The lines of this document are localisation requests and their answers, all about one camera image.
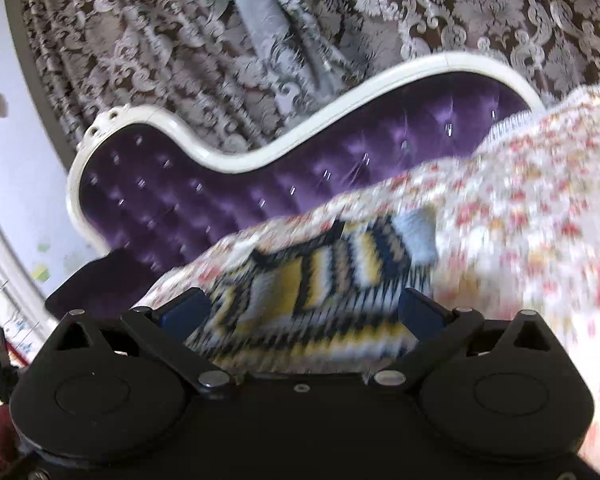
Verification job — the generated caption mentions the yellow black white patterned sweater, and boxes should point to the yellow black white patterned sweater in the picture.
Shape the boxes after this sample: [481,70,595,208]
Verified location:
[185,207,438,374]

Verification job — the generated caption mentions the floral bedspread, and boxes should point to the floral bedspread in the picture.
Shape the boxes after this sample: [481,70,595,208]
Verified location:
[143,86,600,472]

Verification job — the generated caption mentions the purple tufted white-framed headboard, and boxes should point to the purple tufted white-framed headboard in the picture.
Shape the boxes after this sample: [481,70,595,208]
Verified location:
[45,52,544,318]

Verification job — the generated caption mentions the grey damask curtain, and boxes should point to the grey damask curtain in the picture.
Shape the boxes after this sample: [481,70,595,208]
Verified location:
[19,0,600,153]

